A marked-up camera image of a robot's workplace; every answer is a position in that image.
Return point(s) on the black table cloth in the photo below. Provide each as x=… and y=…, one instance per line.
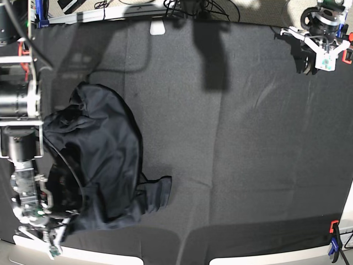
x=260, y=155

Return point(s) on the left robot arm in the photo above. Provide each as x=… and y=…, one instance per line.
x=325, y=13

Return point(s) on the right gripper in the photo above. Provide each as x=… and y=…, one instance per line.
x=44, y=228

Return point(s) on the red clamp right rear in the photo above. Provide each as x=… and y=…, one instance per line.
x=347, y=54

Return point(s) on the dark navy t-shirt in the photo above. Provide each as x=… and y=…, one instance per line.
x=99, y=144

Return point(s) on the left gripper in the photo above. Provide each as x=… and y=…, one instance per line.
x=321, y=45

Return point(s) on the red clamp left rear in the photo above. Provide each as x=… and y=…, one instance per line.
x=22, y=51

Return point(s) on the blue red clamp front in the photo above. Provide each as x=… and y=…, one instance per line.
x=335, y=241

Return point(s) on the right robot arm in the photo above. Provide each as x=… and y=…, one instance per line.
x=22, y=137

